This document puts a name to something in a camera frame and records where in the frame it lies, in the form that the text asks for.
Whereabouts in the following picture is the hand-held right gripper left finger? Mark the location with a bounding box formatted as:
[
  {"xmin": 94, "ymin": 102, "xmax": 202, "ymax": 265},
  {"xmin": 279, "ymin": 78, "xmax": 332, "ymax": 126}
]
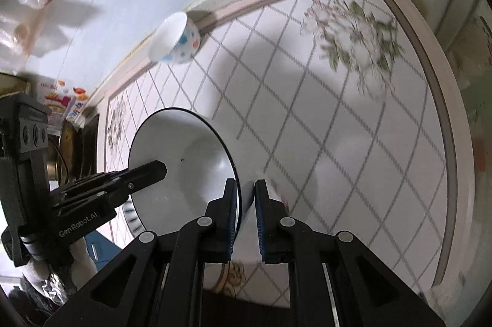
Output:
[{"xmin": 42, "ymin": 178, "xmax": 241, "ymax": 327}]

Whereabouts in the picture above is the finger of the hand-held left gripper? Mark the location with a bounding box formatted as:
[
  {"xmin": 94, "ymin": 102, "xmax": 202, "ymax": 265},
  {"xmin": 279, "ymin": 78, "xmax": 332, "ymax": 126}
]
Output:
[{"xmin": 50, "ymin": 160, "xmax": 168, "ymax": 216}]

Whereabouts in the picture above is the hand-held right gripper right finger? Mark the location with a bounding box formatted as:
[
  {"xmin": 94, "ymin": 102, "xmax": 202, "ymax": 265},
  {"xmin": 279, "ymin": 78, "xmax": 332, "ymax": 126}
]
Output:
[{"xmin": 254, "ymin": 179, "xmax": 448, "ymax": 327}]

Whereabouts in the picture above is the white dark-rimmed bowl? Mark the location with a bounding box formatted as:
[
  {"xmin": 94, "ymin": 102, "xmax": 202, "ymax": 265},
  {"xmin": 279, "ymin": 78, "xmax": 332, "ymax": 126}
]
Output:
[{"xmin": 128, "ymin": 108, "xmax": 319, "ymax": 266}]

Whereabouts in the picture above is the person's left forearm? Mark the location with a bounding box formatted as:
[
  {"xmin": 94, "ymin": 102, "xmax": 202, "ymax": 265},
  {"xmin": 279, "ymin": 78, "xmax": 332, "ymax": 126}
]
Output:
[{"xmin": 23, "ymin": 238, "xmax": 97, "ymax": 297}]

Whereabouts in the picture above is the blue striped plate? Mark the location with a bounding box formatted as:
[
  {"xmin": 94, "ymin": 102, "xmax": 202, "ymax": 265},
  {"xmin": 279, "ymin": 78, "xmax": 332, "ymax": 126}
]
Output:
[{"xmin": 123, "ymin": 199, "xmax": 145, "ymax": 237}]

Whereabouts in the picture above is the colourful printed package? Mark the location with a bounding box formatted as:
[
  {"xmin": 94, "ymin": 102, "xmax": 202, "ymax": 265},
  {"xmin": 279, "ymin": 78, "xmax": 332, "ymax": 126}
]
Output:
[{"xmin": 36, "ymin": 79, "xmax": 91, "ymax": 124}]

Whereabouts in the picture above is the diamond pattern tablecloth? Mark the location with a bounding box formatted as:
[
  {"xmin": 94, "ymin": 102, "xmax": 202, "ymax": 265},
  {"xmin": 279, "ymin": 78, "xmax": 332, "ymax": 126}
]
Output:
[{"xmin": 82, "ymin": 0, "xmax": 475, "ymax": 308}]

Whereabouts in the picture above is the clear plastic bag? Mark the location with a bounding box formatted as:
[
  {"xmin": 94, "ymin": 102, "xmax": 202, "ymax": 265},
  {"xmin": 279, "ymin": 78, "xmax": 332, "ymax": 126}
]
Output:
[{"xmin": 0, "ymin": 0, "xmax": 47, "ymax": 74}]

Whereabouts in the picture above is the white dotted bowl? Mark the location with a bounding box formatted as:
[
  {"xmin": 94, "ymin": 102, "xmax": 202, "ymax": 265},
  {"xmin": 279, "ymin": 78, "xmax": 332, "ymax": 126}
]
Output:
[{"xmin": 148, "ymin": 12, "xmax": 201, "ymax": 65}]

